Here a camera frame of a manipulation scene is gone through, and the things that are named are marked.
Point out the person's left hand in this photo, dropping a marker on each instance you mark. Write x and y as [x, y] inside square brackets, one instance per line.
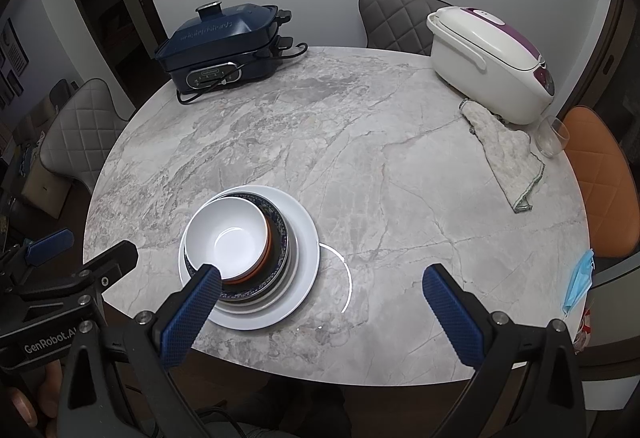
[40, 393]

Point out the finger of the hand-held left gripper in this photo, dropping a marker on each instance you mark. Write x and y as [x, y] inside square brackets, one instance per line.
[112, 263]
[50, 245]

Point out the small grey chair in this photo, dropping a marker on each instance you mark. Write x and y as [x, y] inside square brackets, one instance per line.
[60, 91]

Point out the white purple rice cooker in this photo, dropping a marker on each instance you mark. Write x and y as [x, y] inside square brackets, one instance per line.
[480, 58]

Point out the clear drinking glass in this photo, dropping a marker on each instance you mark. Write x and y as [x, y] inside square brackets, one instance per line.
[552, 138]

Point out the dark grey quilted chair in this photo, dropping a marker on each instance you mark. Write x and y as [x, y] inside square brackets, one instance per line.
[395, 18]

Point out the blue face mask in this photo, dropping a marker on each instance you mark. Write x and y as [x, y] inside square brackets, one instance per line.
[580, 278]

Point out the orange bowl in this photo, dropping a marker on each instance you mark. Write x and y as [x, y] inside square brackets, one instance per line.
[245, 280]

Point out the large white plate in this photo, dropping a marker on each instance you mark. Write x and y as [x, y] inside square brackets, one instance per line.
[302, 243]

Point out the orange chair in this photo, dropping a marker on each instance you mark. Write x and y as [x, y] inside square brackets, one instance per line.
[600, 168]

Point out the red white packet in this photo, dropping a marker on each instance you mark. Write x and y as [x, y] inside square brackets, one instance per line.
[585, 328]

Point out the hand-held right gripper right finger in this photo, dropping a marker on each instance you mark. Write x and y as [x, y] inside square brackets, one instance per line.
[450, 318]

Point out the blue floral bowl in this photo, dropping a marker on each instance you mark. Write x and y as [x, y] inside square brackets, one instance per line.
[281, 243]

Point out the white bowl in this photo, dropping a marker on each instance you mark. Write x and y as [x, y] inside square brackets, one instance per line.
[225, 238]

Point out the cluster of framed wall pictures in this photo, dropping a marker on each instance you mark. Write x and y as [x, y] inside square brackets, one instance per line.
[15, 48]

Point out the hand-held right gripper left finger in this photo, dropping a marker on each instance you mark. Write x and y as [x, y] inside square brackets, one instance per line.
[192, 318]

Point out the person's dark clothing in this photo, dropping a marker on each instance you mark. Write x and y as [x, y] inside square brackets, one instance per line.
[300, 413]

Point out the dark blue electric cooker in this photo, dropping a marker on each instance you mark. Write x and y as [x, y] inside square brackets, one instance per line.
[220, 33]

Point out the cardboard box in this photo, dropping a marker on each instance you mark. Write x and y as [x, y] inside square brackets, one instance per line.
[40, 188]

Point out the white dish cloth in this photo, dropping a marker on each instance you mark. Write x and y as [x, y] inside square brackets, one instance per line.
[505, 153]

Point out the light grey quilted chair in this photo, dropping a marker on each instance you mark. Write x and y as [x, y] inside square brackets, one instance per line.
[85, 128]

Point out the dark wooden doorway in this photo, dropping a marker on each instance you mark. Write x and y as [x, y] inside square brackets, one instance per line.
[110, 18]

